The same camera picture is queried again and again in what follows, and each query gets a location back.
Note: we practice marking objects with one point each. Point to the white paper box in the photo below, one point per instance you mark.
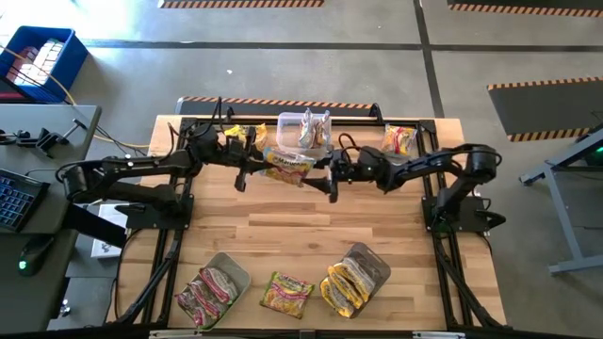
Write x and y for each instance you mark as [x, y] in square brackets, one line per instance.
[106, 249]

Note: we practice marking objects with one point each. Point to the grey translucent plastic bin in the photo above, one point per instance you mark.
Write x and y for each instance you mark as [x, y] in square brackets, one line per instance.
[372, 261]

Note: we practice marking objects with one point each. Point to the white translucent plastic bin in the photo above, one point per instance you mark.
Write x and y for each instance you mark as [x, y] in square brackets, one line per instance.
[287, 132]

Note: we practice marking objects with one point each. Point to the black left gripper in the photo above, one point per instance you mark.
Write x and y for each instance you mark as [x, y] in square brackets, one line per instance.
[231, 155]

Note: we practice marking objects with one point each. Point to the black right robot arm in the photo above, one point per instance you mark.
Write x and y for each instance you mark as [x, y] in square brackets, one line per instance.
[424, 167]

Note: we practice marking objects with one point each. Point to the black desk clamp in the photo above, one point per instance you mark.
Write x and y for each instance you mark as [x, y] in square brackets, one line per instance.
[47, 140]

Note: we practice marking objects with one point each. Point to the yellow creamy chicken ramen packet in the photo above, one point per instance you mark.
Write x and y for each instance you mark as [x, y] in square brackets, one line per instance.
[346, 282]

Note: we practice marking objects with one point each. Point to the red green ramen packet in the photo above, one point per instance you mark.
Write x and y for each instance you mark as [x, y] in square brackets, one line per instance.
[287, 294]
[205, 299]
[188, 306]
[219, 285]

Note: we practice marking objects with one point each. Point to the stacked ramen packets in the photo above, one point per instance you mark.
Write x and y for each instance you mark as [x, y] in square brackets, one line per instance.
[37, 61]

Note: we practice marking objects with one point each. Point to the grey metal table leg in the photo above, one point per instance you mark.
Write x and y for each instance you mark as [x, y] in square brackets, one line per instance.
[566, 221]

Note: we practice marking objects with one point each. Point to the pale beige plastic bin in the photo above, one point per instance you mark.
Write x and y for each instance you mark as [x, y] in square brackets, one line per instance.
[231, 266]

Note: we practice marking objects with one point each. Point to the blue plastic crate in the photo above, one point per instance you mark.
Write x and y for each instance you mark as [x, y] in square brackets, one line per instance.
[70, 61]

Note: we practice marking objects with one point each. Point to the grey desk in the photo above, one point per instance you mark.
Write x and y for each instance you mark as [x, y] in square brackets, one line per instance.
[47, 282]

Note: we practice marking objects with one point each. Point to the black computer mouse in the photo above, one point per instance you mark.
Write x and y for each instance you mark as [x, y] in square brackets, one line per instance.
[35, 254]

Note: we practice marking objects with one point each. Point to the black keyboard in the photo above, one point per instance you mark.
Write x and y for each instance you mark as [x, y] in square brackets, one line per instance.
[19, 202]

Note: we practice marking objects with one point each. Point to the black aluminium table frame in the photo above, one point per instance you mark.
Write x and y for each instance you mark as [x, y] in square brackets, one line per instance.
[447, 282]

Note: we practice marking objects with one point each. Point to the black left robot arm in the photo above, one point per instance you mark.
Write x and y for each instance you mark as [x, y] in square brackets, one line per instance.
[141, 165]

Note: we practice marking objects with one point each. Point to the black hazard striped floor mat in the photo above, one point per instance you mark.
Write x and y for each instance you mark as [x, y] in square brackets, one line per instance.
[518, 4]
[235, 4]
[542, 110]
[282, 109]

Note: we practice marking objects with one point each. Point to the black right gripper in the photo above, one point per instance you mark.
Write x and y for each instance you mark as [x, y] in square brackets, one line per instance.
[351, 167]

